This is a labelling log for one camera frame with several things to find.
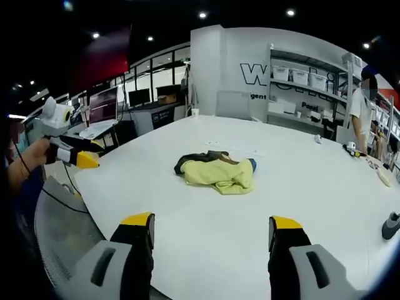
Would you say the wooden board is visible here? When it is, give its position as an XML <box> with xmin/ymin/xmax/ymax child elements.
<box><xmin>376</xmin><ymin>166</ymin><xmax>394</xmax><ymax>189</ymax></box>

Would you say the person's left hand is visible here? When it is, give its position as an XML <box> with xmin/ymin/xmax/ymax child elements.
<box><xmin>22</xmin><ymin>137</ymin><xmax>53</xmax><ymax>179</ymax></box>

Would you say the grey metal shelf rack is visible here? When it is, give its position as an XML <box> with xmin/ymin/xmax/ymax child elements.
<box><xmin>266</xmin><ymin>42</ymin><xmax>365</xmax><ymax>134</ymax></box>

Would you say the grey shoe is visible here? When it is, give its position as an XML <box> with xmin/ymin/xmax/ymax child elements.
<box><xmin>381</xmin><ymin>211</ymin><xmax>400</xmax><ymax>241</ymax></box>

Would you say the black monitor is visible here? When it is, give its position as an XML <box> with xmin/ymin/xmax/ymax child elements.
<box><xmin>128</xmin><ymin>87</ymin><xmax>151</xmax><ymax>108</ymax></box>

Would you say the black cable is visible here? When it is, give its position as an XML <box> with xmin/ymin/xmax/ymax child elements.
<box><xmin>17</xmin><ymin>146</ymin><xmax>33</xmax><ymax>176</ymax></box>
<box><xmin>41</xmin><ymin>186</ymin><xmax>91</xmax><ymax>215</ymax></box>

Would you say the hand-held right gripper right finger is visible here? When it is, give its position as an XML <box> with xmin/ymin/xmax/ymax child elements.
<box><xmin>267</xmin><ymin>215</ymin><xmax>369</xmax><ymax>300</ymax></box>

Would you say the grey perforated panel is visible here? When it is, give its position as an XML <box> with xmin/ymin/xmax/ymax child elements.
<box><xmin>33</xmin><ymin>176</ymin><xmax>109</xmax><ymax>290</ymax></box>

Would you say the white storage bin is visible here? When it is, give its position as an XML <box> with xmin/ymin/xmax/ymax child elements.
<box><xmin>309</xmin><ymin>72</ymin><xmax>328</xmax><ymax>92</ymax></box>
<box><xmin>341</xmin><ymin>52</ymin><xmax>364</xmax><ymax>75</ymax></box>
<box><xmin>271</xmin><ymin>66</ymin><xmax>291</xmax><ymax>83</ymax></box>
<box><xmin>290</xmin><ymin>69</ymin><xmax>311</xmax><ymax>86</ymax></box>

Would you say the large dark hanging screen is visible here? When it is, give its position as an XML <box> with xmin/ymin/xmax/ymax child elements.
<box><xmin>67</xmin><ymin>24</ymin><xmax>133</xmax><ymax>98</ymax></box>

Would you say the white chair back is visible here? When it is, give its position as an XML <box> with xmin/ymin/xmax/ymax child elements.
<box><xmin>216</xmin><ymin>90</ymin><xmax>251</xmax><ymax>120</ymax></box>

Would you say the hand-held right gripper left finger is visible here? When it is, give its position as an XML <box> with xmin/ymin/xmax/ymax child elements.
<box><xmin>70</xmin><ymin>212</ymin><xmax>156</xmax><ymax>300</ymax></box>

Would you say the cardboard box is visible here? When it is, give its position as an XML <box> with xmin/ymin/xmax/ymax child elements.
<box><xmin>156</xmin><ymin>84</ymin><xmax>183</xmax><ymax>106</ymax></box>

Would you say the open laptop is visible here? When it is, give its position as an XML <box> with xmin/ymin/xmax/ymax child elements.
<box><xmin>79</xmin><ymin>86</ymin><xmax>121</xmax><ymax>140</ymax></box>

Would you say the hand-held gripper on table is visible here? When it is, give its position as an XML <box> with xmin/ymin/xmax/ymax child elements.
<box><xmin>341</xmin><ymin>141</ymin><xmax>369</xmax><ymax>159</ymax></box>

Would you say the yellow garment with dark lining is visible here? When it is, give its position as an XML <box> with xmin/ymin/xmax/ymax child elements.
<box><xmin>173</xmin><ymin>149</ymin><xmax>258</xmax><ymax>196</ymax></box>

